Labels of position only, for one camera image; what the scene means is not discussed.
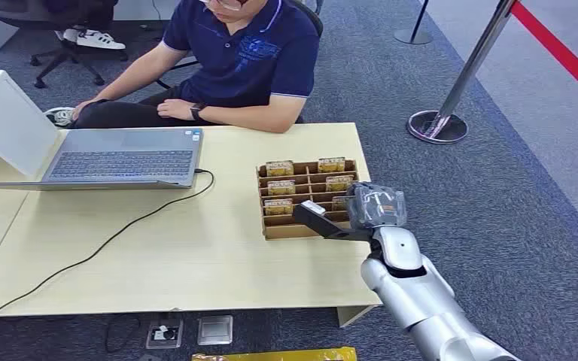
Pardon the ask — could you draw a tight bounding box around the person's right hand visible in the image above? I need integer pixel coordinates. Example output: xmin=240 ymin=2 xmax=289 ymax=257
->
xmin=71 ymin=98 xmax=102 ymax=122

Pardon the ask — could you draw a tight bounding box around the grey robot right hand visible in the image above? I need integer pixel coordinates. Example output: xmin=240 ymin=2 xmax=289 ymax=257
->
xmin=346 ymin=182 xmax=408 ymax=230

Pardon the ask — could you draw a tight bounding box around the person's left hand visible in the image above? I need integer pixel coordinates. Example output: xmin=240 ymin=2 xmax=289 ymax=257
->
xmin=157 ymin=99 xmax=194 ymax=122

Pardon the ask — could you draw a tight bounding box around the person's grey sneaker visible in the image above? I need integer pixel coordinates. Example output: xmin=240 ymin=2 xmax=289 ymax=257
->
xmin=44 ymin=106 xmax=76 ymax=129

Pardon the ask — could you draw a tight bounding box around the person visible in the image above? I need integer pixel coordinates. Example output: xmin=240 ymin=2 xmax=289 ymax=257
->
xmin=44 ymin=0 xmax=321 ymax=135

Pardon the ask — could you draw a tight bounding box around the wooden card holder rack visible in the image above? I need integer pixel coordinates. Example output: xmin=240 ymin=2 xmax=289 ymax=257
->
xmin=256 ymin=158 xmax=370 ymax=241

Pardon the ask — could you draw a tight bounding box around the black office chair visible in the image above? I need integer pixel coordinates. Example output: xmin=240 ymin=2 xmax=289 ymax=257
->
xmin=0 ymin=0 xmax=129 ymax=89

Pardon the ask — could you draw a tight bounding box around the white sneaker with stripes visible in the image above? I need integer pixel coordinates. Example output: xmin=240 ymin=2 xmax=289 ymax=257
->
xmin=75 ymin=29 xmax=126 ymax=51

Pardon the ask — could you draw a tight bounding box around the grey laptop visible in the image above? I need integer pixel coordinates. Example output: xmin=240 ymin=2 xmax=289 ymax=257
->
xmin=0 ymin=127 xmax=204 ymax=192

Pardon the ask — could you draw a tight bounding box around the white angled box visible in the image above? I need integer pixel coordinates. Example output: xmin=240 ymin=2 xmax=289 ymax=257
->
xmin=0 ymin=69 xmax=59 ymax=178

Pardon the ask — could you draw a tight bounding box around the wooden table leg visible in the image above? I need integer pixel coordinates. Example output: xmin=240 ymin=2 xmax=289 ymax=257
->
xmin=337 ymin=304 xmax=378 ymax=329

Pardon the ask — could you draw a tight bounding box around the yellow foil strip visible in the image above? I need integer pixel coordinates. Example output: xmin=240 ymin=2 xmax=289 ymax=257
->
xmin=191 ymin=347 xmax=357 ymax=361

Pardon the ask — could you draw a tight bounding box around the silver floor socket cover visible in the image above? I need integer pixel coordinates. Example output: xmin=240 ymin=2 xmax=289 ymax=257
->
xmin=197 ymin=315 xmax=233 ymax=347

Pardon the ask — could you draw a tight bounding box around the floor socket with plug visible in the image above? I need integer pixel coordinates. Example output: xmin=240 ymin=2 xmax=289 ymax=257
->
xmin=145 ymin=318 xmax=184 ymax=350

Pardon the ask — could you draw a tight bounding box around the red barrier belt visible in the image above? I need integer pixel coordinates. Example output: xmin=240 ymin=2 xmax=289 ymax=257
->
xmin=510 ymin=0 xmax=578 ymax=111

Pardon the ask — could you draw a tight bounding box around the black laptop power cable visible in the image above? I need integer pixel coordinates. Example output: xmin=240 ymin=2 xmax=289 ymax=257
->
xmin=0 ymin=168 xmax=216 ymax=320

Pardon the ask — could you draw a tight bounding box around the chrome stanchion post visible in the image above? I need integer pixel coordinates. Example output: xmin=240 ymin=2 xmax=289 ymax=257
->
xmin=406 ymin=0 xmax=518 ymax=145

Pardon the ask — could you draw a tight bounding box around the black floor cable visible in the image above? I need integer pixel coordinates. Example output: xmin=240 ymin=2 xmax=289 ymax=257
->
xmin=104 ymin=314 xmax=144 ymax=354

